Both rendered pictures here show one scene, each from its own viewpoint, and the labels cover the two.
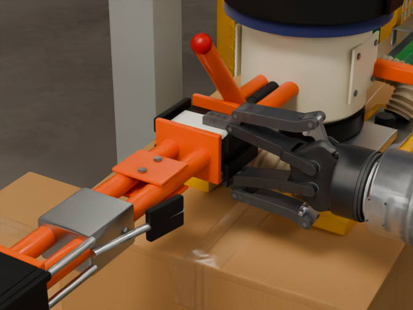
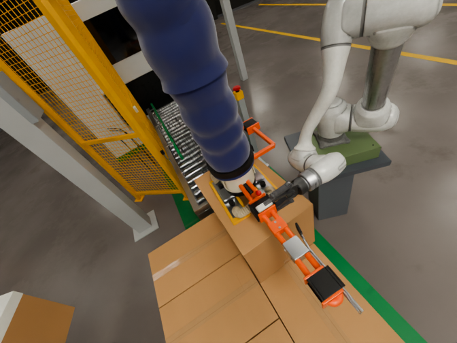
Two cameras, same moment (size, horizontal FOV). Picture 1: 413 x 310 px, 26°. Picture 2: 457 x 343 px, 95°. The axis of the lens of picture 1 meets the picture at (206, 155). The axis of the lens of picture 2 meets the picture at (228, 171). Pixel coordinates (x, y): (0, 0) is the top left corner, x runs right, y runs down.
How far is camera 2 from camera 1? 0.74 m
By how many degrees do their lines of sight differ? 36
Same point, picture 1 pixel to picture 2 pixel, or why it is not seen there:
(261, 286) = (294, 218)
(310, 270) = (292, 207)
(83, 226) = (303, 250)
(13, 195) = (155, 262)
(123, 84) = (120, 214)
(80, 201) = (290, 246)
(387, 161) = (307, 177)
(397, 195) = (316, 181)
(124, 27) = (108, 203)
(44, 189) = (158, 252)
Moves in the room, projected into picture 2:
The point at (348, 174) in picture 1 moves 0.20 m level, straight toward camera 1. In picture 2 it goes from (303, 186) to (356, 207)
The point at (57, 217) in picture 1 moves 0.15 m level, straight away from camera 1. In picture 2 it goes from (296, 254) to (254, 245)
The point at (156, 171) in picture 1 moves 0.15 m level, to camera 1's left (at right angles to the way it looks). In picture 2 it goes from (281, 224) to (264, 260)
